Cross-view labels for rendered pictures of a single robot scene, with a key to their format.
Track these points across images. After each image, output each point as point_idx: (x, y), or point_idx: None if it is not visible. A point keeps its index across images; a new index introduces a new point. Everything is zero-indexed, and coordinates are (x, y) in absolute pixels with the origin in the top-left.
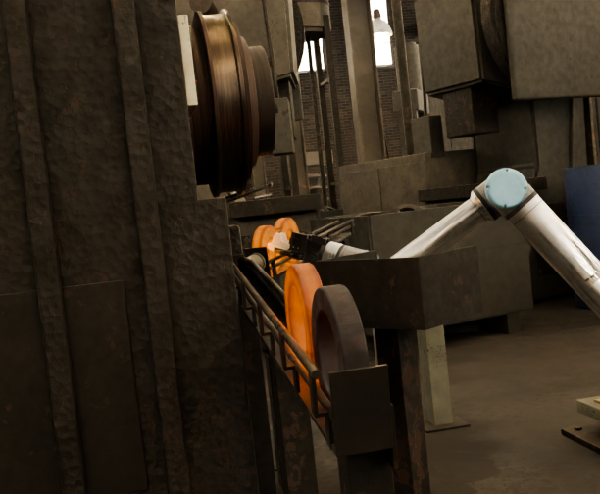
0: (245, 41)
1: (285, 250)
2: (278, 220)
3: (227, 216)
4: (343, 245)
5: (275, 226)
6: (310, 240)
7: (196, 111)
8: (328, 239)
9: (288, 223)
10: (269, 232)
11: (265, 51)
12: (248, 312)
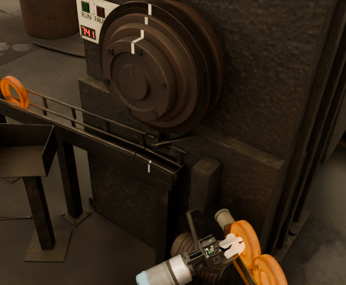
0: (120, 30)
1: (217, 242)
2: (271, 258)
3: (79, 87)
4: (168, 265)
5: (266, 254)
6: (198, 249)
7: None
8: (186, 260)
9: (267, 270)
10: (241, 233)
11: (113, 43)
12: (91, 134)
